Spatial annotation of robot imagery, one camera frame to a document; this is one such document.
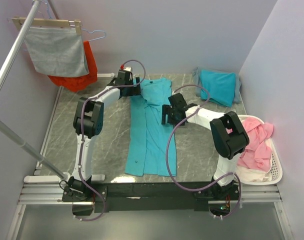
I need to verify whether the turquoise t shirt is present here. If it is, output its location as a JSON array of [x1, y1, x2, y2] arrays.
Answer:
[[125, 78, 173, 177], [199, 69, 237, 107]]

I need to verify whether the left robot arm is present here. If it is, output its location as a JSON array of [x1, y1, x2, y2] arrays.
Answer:
[[67, 69, 142, 201]]

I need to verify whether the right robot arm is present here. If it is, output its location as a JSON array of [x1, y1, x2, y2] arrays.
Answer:
[[161, 93, 250, 200]]

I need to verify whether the white rack foot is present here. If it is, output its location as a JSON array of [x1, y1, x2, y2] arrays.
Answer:
[[97, 73, 115, 79]]

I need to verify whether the orange hanging garment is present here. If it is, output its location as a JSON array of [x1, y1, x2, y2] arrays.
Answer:
[[48, 41, 98, 92]]

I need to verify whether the folded turquoise t shirt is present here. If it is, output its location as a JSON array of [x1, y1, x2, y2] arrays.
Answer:
[[199, 69, 237, 107]]

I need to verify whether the grey hanging cloth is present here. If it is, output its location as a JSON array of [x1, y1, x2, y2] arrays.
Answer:
[[24, 27, 89, 78]]

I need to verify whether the black base beam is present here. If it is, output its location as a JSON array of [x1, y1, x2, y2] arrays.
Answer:
[[61, 181, 233, 216]]

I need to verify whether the pink t shirt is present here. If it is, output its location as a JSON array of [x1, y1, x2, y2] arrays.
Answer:
[[237, 117, 274, 173]]

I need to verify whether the white laundry basket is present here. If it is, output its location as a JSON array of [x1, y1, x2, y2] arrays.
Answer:
[[235, 114, 284, 186]]

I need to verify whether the wooden clip hanger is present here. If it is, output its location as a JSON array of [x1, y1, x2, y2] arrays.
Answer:
[[8, 16, 82, 35]]

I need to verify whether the metal clothes rack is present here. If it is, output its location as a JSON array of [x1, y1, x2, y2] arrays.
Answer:
[[0, 0, 70, 181]]

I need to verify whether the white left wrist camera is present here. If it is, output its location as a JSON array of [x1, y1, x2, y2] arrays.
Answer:
[[120, 64, 132, 72]]

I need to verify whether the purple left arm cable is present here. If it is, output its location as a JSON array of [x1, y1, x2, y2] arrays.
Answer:
[[78, 59, 146, 223]]

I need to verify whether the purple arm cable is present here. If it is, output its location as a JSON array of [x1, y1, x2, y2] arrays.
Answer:
[[78, 59, 146, 223], [165, 84, 242, 219]]

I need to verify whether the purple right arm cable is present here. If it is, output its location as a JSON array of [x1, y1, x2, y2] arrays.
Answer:
[[165, 84, 242, 219]]

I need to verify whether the aluminium rail frame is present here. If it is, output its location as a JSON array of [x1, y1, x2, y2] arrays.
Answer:
[[17, 184, 282, 205]]

